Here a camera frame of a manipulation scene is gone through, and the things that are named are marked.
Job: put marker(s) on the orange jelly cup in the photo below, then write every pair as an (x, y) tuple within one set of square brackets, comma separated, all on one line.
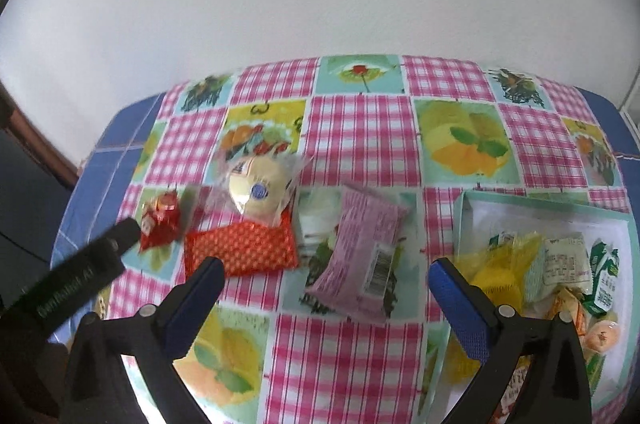
[(602, 336)]

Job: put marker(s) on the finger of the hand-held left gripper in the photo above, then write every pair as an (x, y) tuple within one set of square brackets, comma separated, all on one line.
[(122, 236)]

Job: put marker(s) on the red patterned flat packet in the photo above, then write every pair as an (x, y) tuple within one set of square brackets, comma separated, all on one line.
[(245, 249)]

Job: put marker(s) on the red puffy snack packet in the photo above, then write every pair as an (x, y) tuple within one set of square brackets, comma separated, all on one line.
[(160, 221)]

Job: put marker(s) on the green and white snack packet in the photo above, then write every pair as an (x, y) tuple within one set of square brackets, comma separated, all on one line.
[(557, 264), (607, 276)]

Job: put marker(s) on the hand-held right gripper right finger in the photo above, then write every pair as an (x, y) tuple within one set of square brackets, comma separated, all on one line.
[(460, 314)]

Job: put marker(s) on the pale green pastry packet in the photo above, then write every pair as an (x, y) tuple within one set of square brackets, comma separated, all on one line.
[(315, 219)]

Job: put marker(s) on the yellow bread packet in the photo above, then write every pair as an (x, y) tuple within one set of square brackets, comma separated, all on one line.
[(495, 276)]

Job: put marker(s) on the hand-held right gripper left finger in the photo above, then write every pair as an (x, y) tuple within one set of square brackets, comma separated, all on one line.
[(195, 304)]

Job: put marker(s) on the white tray with teal rim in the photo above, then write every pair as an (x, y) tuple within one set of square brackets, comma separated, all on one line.
[(510, 214)]

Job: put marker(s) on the cream swiss roll packet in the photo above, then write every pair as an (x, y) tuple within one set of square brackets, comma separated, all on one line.
[(570, 314)]

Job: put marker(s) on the pink snack packet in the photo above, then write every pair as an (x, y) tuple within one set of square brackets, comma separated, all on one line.
[(355, 264)]

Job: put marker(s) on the clear-wrapped round pastry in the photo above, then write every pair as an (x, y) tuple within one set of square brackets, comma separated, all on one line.
[(255, 191)]

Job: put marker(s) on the pink checked fruit tablecloth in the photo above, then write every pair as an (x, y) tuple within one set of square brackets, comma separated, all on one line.
[(360, 129)]

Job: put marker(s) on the red-brown milk biscuit packet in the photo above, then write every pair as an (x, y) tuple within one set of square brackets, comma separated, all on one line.
[(515, 389)]

